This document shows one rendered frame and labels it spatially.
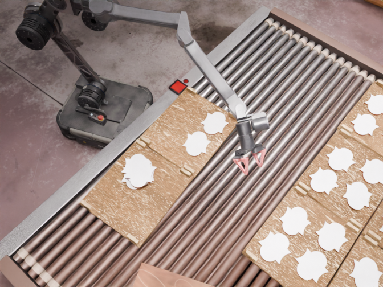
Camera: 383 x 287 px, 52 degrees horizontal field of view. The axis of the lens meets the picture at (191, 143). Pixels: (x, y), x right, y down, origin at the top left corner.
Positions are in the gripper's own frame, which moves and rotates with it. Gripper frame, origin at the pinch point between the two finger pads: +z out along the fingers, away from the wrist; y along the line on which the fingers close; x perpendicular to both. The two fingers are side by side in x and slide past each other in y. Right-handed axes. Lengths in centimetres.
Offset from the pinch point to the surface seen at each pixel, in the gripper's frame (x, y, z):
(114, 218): 52, -39, 10
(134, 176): 49, -24, -5
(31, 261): 68, -72, 16
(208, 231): 24.2, -10.9, 25.5
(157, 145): 53, -5, -14
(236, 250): 13.6, -6.9, 34.8
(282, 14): 36, 100, -66
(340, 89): 2, 89, -16
